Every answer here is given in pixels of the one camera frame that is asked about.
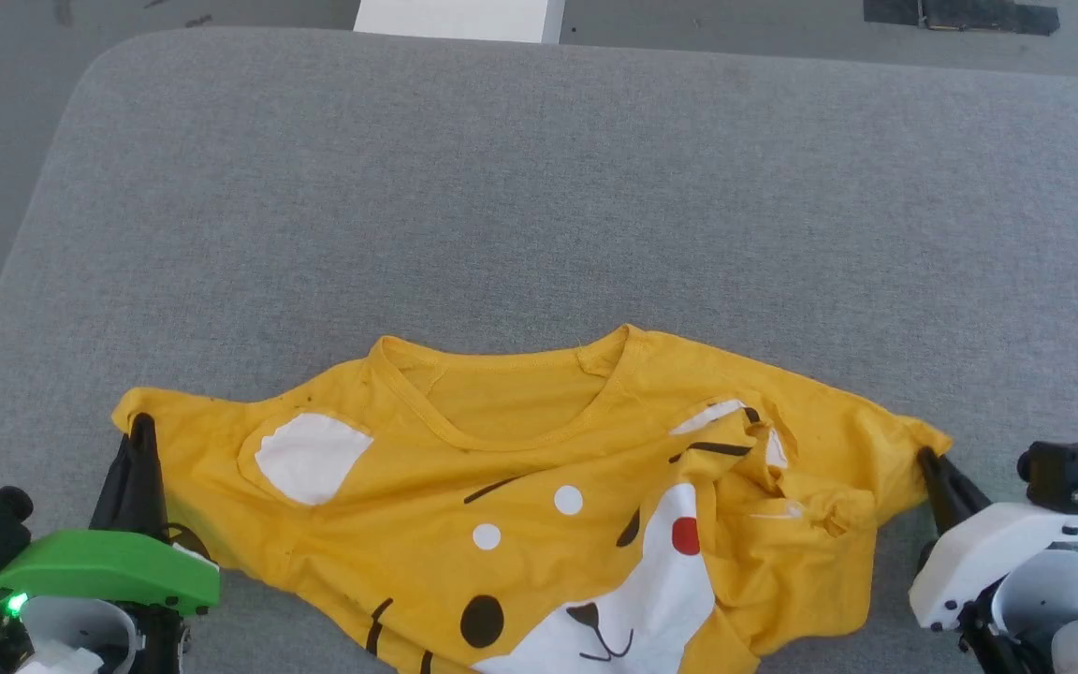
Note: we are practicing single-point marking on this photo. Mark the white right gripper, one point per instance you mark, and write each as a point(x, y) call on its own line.
point(988, 548)

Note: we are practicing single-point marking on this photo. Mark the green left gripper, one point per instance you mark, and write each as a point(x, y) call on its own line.
point(99, 566)

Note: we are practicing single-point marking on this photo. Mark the yellow cartoon dog T-shirt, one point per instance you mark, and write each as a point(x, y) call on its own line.
point(539, 524)

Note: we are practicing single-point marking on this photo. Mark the grey upholstered sofa cushion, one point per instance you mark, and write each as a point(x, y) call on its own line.
point(539, 206)

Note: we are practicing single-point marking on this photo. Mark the white rectangular box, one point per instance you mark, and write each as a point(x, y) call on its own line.
point(459, 19)

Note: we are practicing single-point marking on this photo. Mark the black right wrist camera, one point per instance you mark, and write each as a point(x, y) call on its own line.
point(1063, 468)

